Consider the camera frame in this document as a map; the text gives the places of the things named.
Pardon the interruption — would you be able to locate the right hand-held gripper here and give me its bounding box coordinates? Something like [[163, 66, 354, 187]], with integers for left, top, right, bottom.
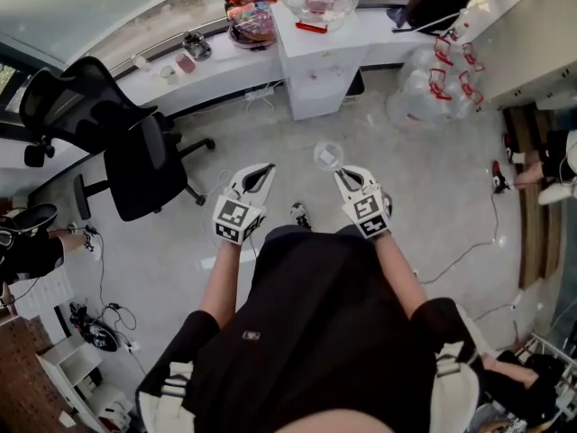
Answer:
[[333, 164, 392, 240]]

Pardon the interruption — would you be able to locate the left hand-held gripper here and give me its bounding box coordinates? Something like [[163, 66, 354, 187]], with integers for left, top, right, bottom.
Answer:
[[211, 162, 276, 246]]

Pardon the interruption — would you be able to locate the clear plastic cup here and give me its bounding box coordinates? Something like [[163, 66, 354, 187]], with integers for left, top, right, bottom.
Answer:
[[313, 140, 346, 172]]

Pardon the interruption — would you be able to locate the white water dispenser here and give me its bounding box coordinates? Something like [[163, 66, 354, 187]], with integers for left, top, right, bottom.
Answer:
[[270, 2, 371, 123]]

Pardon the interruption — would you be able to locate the person's left forearm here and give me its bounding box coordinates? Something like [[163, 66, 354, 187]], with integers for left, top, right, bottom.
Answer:
[[197, 241, 247, 329]]

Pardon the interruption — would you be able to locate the person's right forearm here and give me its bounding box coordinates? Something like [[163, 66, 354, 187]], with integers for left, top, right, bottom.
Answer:
[[372, 232, 429, 320]]

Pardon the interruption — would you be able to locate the pile of empty water jugs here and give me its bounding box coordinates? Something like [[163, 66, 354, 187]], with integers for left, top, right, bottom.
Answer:
[[386, 36, 486, 128]]

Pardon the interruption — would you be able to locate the person's left shoe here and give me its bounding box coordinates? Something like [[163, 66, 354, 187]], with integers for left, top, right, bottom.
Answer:
[[289, 202, 314, 232]]

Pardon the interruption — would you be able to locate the white window ledge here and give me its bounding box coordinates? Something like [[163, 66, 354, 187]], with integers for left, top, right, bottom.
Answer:
[[0, 6, 434, 184]]

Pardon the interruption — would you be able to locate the black office chair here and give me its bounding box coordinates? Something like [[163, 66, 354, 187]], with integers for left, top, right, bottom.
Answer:
[[18, 55, 217, 223]]

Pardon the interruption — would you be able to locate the pink tumbler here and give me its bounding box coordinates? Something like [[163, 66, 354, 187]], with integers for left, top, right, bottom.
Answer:
[[174, 51, 197, 74]]

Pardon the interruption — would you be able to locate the person's black shirt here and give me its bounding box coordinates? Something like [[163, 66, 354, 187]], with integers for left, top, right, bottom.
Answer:
[[134, 223, 483, 433]]

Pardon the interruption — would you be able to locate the dark drinking bottle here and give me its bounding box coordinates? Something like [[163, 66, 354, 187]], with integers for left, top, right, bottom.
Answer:
[[182, 31, 213, 60]]

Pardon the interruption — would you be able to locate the pink transparent bag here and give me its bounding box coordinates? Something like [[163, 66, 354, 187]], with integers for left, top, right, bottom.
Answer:
[[226, 0, 278, 51]]

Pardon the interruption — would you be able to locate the black backpack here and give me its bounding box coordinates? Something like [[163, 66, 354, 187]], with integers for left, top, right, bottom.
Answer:
[[391, 0, 473, 33]]

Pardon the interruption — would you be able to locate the black round bag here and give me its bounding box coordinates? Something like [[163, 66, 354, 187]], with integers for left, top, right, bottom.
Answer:
[[69, 302, 121, 354]]

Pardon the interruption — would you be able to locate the white cabinet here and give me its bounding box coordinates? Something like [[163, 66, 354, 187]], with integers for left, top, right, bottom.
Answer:
[[463, 0, 577, 108]]

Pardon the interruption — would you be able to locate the white drawer unit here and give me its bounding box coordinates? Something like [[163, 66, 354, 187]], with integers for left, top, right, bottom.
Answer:
[[8, 268, 76, 320]]

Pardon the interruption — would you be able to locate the white shelf unit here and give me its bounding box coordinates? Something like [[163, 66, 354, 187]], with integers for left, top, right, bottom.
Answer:
[[35, 331, 136, 432]]

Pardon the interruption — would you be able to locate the white power strip cable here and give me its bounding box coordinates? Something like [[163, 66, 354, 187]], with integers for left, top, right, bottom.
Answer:
[[245, 78, 286, 119]]

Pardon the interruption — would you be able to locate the white shoulder strap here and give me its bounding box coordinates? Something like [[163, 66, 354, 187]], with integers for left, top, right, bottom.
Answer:
[[135, 361, 196, 433], [430, 304, 482, 433]]

